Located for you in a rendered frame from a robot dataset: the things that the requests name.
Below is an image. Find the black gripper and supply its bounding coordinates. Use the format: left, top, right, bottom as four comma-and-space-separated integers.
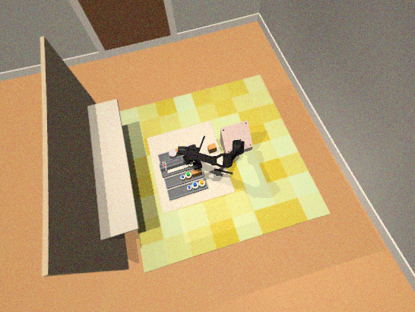
188, 145, 202, 170

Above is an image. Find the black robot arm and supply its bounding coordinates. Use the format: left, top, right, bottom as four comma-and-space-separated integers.
177, 139, 245, 168

